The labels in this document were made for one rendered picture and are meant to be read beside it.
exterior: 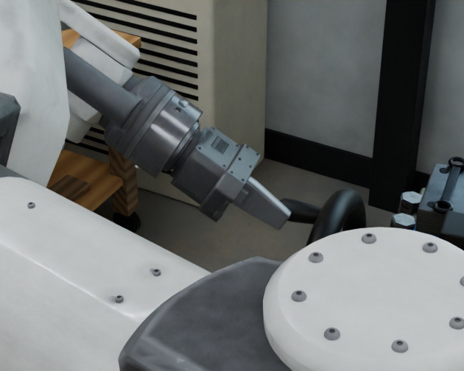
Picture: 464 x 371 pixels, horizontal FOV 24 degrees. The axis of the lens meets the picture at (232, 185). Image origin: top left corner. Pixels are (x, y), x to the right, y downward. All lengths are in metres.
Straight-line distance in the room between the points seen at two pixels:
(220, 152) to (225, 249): 1.47
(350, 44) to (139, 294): 2.28
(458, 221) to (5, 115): 0.58
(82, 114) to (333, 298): 0.80
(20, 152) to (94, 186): 1.86
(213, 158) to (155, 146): 0.06
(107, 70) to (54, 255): 0.72
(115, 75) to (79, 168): 1.46
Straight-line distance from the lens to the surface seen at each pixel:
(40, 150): 0.66
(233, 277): 0.37
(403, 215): 1.09
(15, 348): 0.40
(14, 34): 0.66
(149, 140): 1.11
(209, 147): 1.12
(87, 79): 1.09
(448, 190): 1.07
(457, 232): 1.01
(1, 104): 0.55
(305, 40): 2.69
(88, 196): 2.48
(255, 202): 1.14
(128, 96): 1.09
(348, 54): 2.65
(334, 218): 1.11
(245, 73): 2.64
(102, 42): 1.12
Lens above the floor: 1.61
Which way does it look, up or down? 35 degrees down
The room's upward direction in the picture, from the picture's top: straight up
